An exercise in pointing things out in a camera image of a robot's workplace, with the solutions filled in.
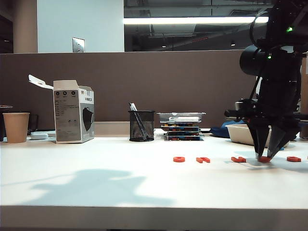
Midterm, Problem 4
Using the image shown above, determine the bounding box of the metal wall plate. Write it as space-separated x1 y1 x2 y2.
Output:
72 37 85 53

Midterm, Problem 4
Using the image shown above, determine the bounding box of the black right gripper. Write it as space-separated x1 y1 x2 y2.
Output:
225 80 308 160

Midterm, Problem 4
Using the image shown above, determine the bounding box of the dark round container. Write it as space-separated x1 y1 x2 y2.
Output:
0 104 14 142

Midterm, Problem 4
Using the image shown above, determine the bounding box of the small white case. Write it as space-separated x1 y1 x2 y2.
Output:
30 131 50 141

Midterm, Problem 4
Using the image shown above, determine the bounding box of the tall cardboard box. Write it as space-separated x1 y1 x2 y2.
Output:
300 55 308 139

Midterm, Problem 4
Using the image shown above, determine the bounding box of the dark glass mug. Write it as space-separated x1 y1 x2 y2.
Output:
27 114 39 135

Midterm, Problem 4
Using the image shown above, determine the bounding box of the brown paper cup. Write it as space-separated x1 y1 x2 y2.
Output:
2 112 31 144

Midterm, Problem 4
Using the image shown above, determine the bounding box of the brown desk divider panel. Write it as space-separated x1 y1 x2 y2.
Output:
0 49 259 138

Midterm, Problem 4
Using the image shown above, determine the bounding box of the black mesh pen holder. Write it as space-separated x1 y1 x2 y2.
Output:
128 110 155 142

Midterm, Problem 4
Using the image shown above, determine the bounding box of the clear plastic case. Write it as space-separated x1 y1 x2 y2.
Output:
156 112 206 124

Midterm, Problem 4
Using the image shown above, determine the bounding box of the white ceiling light strip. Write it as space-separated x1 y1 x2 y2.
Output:
123 16 269 25

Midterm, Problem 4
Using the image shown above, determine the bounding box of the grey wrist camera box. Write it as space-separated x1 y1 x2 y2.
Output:
234 99 256 111

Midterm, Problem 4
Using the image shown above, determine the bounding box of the black white pen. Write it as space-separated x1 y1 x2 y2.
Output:
128 102 148 140

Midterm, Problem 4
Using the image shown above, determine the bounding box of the beige oval tray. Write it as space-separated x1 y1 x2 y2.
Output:
226 124 291 148

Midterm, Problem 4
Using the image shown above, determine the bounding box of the blue fabric bag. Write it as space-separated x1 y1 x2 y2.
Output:
210 119 248 139

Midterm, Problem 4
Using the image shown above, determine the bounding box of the case of colourful magnets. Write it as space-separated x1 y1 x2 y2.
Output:
163 135 205 141
163 130 202 136
160 122 201 131

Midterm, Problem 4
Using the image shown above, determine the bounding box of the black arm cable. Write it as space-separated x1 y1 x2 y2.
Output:
249 11 270 101

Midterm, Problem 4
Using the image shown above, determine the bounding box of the white grey face mask box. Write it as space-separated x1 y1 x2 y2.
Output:
28 74 95 144

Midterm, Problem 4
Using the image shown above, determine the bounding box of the white marker in case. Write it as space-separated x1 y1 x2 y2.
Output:
168 116 201 123

